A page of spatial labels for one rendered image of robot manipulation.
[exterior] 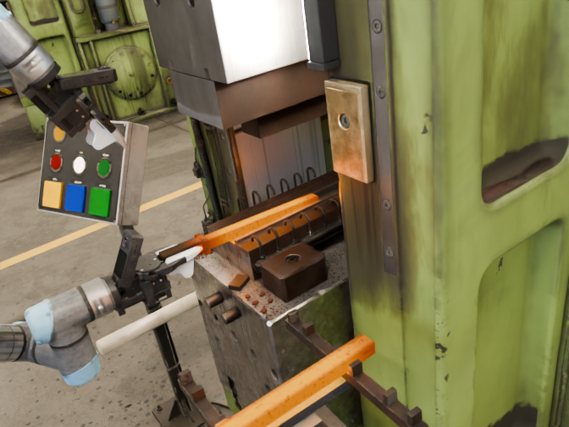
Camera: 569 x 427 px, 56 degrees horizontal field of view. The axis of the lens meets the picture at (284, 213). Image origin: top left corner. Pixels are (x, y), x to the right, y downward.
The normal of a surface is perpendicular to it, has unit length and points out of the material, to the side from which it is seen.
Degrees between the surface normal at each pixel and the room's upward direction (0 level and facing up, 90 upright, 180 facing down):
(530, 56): 89
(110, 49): 90
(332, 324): 90
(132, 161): 90
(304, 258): 0
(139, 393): 0
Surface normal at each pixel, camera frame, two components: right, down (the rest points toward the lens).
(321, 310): 0.58, 0.31
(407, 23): -0.81, 0.37
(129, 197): 0.86, 0.12
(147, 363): -0.14, -0.87
